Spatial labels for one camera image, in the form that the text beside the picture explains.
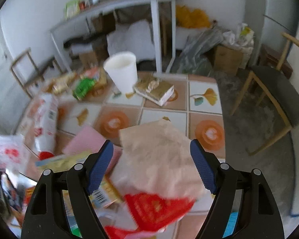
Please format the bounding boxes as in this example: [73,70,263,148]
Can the cardboard box on floor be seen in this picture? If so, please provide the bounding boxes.
[213,45,244,76]

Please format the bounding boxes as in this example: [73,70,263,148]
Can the gold and white box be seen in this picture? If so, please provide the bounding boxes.
[133,75,174,106]

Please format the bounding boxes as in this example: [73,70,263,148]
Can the white pillow under desk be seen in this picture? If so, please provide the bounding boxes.
[107,20,155,62]

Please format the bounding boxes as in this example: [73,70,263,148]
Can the grey plastic sheet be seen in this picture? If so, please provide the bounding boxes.
[170,27,224,77]

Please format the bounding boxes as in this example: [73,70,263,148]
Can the grey metal desk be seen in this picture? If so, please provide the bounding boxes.
[49,0,176,73]

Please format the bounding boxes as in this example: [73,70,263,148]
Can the wooden chair dark seat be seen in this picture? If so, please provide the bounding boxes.
[230,32,299,155]

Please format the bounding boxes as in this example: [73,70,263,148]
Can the small wooden stool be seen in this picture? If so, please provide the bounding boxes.
[10,48,64,98]

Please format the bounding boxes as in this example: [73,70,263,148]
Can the small green snack packet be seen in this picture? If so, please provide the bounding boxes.
[73,78,96,100]

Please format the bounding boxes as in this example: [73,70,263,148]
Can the beige paper bag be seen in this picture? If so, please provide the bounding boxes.
[109,119,205,199]

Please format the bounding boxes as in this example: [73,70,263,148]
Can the pink cloth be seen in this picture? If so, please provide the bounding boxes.
[62,126,122,174]

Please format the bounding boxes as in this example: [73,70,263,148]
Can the yellow fluffy item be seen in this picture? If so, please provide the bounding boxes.
[176,5,211,29]

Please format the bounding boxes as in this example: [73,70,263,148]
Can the red and white plastic bag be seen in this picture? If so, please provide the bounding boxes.
[105,193,195,238]

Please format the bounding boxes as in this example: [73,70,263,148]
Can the white red-capped bottle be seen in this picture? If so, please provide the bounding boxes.
[34,93,59,160]

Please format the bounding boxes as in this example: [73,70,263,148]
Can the white paper cup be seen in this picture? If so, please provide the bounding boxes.
[104,51,138,94]

